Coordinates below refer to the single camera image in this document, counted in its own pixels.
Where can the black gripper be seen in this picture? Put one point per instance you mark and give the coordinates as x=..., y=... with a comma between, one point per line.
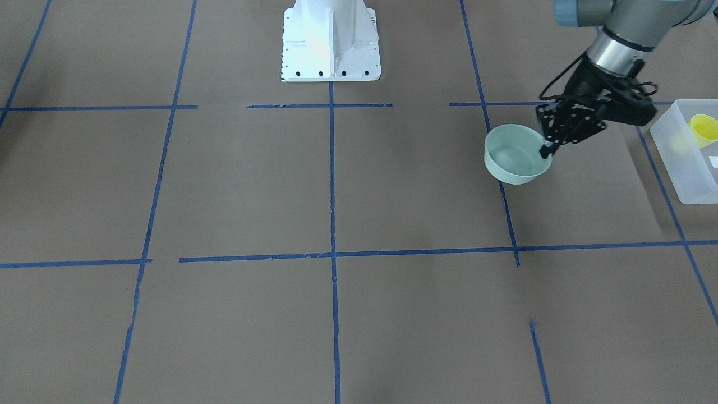
x=584, y=84

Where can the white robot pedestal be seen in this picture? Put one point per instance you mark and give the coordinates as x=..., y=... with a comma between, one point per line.
x=330, y=41

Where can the yellow plastic cup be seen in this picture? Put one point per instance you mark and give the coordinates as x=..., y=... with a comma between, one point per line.
x=697, y=132

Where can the clear plastic bin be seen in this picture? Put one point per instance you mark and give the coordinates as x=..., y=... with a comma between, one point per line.
x=693, y=175

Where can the mint green bowl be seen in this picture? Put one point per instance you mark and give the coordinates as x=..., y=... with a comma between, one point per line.
x=512, y=154

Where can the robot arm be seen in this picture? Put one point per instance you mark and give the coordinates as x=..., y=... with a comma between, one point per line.
x=629, y=31

